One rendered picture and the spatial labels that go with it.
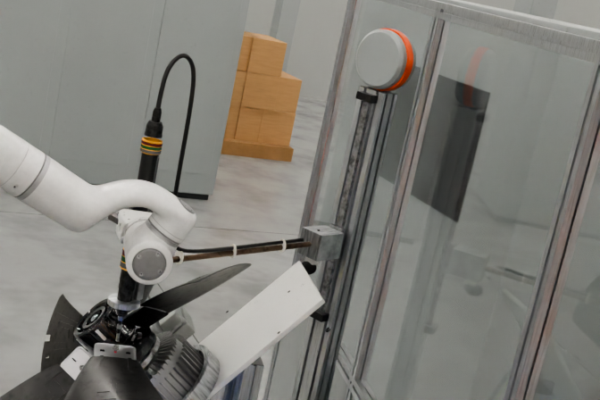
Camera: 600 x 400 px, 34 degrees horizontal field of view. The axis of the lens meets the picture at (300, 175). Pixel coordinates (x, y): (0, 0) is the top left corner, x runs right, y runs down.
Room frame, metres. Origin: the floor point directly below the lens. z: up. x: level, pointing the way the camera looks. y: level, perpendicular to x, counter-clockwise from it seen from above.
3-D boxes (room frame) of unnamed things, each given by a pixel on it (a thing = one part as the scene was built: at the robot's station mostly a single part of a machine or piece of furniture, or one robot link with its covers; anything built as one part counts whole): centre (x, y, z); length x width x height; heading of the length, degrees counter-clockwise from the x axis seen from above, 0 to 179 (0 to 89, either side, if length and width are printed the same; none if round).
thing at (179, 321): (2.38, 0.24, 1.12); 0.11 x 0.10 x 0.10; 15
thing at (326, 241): (2.46, -0.09, 1.39); 0.10 x 0.07 x 0.08; 140
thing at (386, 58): (2.53, -0.15, 1.88); 0.17 x 0.15 x 0.16; 15
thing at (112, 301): (1.99, 0.31, 1.35); 0.09 x 0.07 x 0.10; 140
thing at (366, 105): (2.50, -0.13, 1.48); 0.05 x 0.03 x 0.62; 50
